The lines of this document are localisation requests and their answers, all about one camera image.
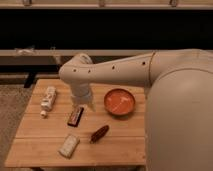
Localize dark red pepper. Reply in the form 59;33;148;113
90;125;109;143

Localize orange bowl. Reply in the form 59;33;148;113
104;89;135;116

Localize wooden table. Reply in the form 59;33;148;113
5;79;146;168

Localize white squeeze bottle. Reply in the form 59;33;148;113
41;86;57;118

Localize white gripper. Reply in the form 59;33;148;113
71;92;95;112

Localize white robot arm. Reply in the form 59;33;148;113
59;49;213;171

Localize dark chocolate bar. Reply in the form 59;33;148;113
67;106;84;127

